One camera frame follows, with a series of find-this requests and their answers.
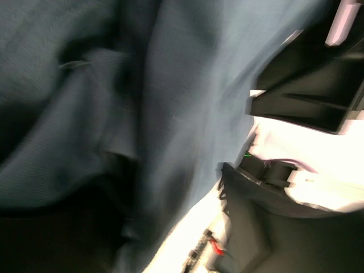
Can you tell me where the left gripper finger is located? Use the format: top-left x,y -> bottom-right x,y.
217,164 -> 363,272

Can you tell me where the blue-grey t shirt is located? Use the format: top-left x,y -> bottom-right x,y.
1,1 -> 326,272

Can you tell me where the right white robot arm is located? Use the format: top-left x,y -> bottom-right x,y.
241,1 -> 363,212

